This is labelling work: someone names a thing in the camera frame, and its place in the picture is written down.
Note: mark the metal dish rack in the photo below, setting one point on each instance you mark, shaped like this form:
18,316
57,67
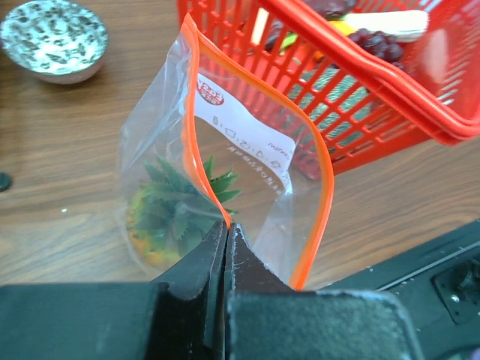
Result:
5,181

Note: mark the clear zip top bag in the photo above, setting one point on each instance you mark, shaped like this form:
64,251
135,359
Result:
232,156

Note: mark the small toy pineapple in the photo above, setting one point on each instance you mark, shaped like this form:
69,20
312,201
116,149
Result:
168,217

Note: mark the black white patterned bowl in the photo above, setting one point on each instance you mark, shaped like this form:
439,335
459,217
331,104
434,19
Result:
59,42

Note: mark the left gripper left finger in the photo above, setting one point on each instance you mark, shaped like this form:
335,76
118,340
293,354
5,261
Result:
174,316

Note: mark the purple grape bunch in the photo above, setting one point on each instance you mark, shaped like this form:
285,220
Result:
383,46

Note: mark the white green leek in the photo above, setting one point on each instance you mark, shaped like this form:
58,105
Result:
406,25

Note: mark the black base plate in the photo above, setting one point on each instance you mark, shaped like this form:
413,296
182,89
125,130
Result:
438,283

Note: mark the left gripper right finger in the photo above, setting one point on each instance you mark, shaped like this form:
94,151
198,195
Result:
266,319

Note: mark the red plastic shopping basket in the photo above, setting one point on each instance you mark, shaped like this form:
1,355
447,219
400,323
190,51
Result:
363,107

